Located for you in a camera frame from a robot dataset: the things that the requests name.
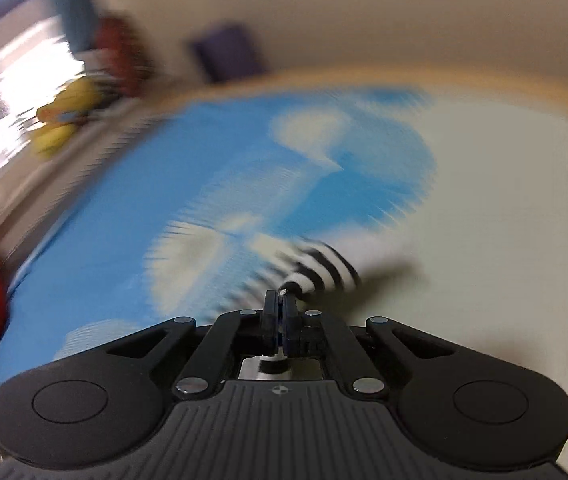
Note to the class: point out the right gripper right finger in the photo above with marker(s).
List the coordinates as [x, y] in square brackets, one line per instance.
[289, 322]

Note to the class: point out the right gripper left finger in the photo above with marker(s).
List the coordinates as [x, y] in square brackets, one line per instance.
[271, 320]

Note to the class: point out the striped white hooded garment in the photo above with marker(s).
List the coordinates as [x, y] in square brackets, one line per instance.
[304, 269]

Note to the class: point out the blue white patterned bedsheet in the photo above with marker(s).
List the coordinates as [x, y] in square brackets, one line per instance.
[472, 185]

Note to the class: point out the blue curtain right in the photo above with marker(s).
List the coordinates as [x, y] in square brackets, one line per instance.
[79, 20]

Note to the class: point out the purple box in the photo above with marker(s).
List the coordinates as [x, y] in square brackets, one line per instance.
[227, 52]

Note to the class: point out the yellow plush toys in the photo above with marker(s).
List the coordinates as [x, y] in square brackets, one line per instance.
[61, 118]

